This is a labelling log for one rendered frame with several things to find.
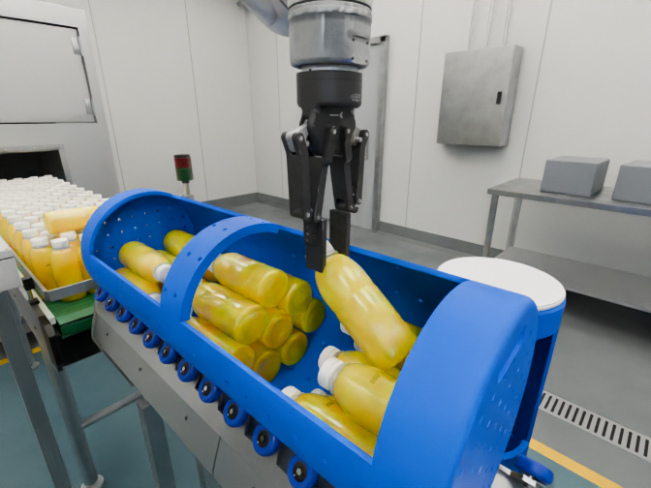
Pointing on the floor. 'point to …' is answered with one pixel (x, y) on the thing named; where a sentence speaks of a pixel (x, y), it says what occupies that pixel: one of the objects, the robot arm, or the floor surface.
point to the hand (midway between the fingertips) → (327, 240)
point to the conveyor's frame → (46, 334)
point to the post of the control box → (10, 334)
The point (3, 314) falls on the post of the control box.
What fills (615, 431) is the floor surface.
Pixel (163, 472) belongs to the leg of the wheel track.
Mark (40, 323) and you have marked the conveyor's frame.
